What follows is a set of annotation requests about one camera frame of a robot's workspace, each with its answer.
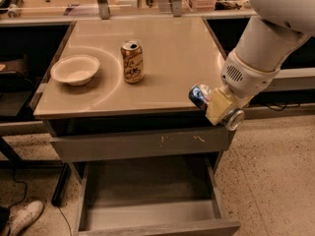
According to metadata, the white paper bowl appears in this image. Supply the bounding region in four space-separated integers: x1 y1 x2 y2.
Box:
50 55 100 87

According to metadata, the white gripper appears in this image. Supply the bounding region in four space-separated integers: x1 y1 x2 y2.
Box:
206 50 280 126

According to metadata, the black floor cable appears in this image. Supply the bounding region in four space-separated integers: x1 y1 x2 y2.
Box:
8 167 29 208

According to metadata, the grey drawer cabinet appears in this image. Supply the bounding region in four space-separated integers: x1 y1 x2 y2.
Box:
32 16 251 236

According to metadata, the closed top drawer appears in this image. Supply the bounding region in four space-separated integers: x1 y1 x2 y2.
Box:
50 126 234 162

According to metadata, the black tool on bench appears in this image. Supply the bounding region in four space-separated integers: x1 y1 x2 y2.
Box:
0 0 24 18

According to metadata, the open middle drawer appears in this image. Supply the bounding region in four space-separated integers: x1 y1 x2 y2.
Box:
74 155 240 236

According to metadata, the gold soda can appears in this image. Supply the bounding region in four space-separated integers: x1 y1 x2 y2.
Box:
121 40 144 84

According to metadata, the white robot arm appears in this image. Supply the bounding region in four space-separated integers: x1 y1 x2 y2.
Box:
206 0 315 125

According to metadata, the white sneaker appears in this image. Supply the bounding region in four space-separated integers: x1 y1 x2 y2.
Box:
0 201 44 236

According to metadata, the blue silver redbull can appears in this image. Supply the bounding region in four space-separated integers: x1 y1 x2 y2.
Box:
189 84 238 131

